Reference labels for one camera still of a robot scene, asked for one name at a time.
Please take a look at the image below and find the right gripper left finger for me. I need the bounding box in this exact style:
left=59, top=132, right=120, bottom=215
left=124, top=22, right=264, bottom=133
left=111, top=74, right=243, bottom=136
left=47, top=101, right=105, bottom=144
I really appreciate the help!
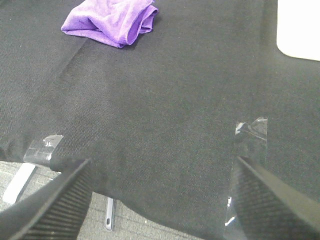
left=0, top=159, right=93, bottom=240

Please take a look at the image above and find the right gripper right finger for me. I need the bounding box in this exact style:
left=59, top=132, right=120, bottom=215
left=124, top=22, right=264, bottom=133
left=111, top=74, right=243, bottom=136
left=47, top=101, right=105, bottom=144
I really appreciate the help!
left=233, top=156, right=320, bottom=240

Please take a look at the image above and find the purple microfiber towel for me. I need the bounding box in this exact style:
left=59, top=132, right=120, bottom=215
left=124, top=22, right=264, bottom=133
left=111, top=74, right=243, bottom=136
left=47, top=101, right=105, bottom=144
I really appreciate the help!
left=61, top=0, right=159, bottom=49

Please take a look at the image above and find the silver table leg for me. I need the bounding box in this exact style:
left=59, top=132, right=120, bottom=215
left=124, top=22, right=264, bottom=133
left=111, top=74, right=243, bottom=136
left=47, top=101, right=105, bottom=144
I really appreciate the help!
left=104, top=197, right=116, bottom=232

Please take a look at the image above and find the clear tape strip left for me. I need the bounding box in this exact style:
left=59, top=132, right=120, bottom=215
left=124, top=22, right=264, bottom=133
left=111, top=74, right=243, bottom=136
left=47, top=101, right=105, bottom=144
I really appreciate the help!
left=22, top=134, right=64, bottom=167

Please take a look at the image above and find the clear tape strip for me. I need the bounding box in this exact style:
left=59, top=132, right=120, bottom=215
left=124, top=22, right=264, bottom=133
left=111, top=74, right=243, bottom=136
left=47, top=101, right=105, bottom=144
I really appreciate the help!
left=22, top=134, right=64, bottom=167
left=223, top=116, right=268, bottom=240

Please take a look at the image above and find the clear tape strip right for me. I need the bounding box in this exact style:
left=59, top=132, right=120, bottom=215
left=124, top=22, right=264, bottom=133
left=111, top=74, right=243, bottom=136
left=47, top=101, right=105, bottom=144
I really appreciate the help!
left=223, top=116, right=268, bottom=240

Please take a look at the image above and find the black table cloth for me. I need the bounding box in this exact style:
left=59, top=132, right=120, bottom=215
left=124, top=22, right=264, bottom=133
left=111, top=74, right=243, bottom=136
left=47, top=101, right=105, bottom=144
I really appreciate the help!
left=0, top=0, right=320, bottom=240

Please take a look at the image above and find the white box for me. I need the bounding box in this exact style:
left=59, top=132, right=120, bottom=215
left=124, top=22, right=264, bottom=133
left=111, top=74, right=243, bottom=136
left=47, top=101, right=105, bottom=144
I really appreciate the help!
left=276, top=0, right=320, bottom=61

